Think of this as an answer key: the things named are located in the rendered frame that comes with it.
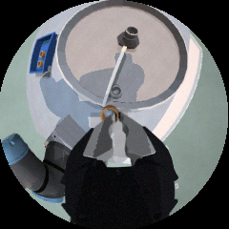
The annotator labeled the bronze bushing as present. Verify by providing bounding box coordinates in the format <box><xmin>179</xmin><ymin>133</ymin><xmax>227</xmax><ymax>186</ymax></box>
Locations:
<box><xmin>37</xmin><ymin>61</ymin><xmax>44</xmax><ymax>67</ymax></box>
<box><xmin>100</xmin><ymin>105</ymin><xmax>119</xmax><ymax>122</ymax></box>
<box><xmin>39</xmin><ymin>51</ymin><xmax>46</xmax><ymax>57</ymax></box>

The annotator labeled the blue open crate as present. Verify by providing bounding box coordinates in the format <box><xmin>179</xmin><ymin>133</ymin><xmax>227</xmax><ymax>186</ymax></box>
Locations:
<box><xmin>30</xmin><ymin>32</ymin><xmax>59</xmax><ymax>73</ymax></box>

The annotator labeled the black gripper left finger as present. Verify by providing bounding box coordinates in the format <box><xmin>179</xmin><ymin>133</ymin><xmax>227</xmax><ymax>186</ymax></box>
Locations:
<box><xmin>60</xmin><ymin>112</ymin><xmax>116</xmax><ymax>185</ymax></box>

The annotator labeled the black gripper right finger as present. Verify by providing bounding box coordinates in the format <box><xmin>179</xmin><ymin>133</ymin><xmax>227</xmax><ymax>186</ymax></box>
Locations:
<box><xmin>118</xmin><ymin>112</ymin><xmax>178</xmax><ymax>181</ymax></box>

